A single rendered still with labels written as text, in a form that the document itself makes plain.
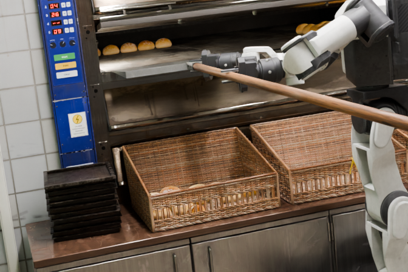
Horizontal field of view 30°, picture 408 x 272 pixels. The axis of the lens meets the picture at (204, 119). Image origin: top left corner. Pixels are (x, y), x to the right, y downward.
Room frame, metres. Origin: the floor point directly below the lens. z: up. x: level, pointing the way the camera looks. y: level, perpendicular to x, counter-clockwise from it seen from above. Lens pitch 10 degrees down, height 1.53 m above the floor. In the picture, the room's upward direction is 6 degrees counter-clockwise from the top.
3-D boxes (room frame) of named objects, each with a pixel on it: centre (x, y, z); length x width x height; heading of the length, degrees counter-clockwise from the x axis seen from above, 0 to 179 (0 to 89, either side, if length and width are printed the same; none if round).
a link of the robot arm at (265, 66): (2.67, -0.20, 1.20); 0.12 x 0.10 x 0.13; 98
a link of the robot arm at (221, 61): (3.06, -0.08, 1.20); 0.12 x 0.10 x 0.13; 71
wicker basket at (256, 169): (3.18, 0.05, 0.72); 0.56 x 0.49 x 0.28; 106
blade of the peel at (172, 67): (3.33, 0.08, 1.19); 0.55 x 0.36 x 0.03; 106
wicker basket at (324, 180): (3.34, -0.53, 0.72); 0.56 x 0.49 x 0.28; 104
